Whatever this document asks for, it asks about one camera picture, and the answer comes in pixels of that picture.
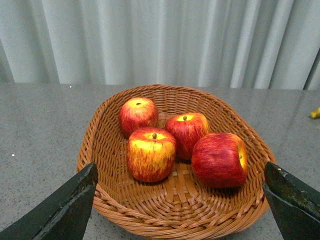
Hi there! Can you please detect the white curtain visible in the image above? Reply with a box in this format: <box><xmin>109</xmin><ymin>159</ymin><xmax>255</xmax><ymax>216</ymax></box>
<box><xmin>0</xmin><ymin>0</ymin><xmax>320</xmax><ymax>90</ymax></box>

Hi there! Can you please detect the near yellow banana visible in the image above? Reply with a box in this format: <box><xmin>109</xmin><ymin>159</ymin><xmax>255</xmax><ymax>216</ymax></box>
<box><xmin>310</xmin><ymin>107</ymin><xmax>320</xmax><ymax>119</ymax></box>

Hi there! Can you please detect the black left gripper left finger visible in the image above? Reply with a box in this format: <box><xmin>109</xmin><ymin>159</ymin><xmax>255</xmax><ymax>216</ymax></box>
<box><xmin>0</xmin><ymin>162</ymin><xmax>98</xmax><ymax>240</ymax></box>

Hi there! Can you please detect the red apple in basket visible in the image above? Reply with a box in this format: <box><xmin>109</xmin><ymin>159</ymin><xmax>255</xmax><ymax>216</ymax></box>
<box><xmin>118</xmin><ymin>97</ymin><xmax>159</xmax><ymax>139</ymax></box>

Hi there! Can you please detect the red apple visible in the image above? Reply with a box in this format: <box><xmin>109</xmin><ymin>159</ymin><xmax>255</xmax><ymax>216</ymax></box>
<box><xmin>118</xmin><ymin>97</ymin><xmax>159</xmax><ymax>139</ymax></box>
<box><xmin>126</xmin><ymin>127</ymin><xmax>177</xmax><ymax>183</ymax></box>
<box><xmin>191</xmin><ymin>132</ymin><xmax>249</xmax><ymax>189</ymax></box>

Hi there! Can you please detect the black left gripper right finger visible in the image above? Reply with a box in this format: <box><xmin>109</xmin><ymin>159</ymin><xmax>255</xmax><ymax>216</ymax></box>
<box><xmin>262</xmin><ymin>161</ymin><xmax>320</xmax><ymax>240</ymax></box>

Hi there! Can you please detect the left wicker basket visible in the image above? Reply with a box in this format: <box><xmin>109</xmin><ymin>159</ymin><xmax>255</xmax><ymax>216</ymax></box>
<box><xmin>76</xmin><ymin>84</ymin><xmax>276</xmax><ymax>240</ymax></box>

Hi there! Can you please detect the red apple basket front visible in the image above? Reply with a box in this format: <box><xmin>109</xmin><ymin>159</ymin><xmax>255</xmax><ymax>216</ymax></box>
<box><xmin>165</xmin><ymin>112</ymin><xmax>210</xmax><ymax>161</ymax></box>

